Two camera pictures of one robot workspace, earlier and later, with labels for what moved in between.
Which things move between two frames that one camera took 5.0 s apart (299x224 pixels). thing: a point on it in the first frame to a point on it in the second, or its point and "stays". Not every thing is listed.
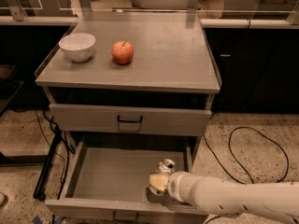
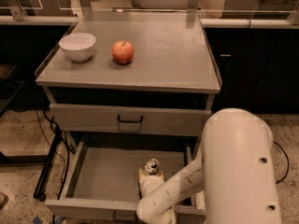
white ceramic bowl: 78,46 stays
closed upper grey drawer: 127,119 stays
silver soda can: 165,166 to 151,165
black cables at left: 58,136 stays
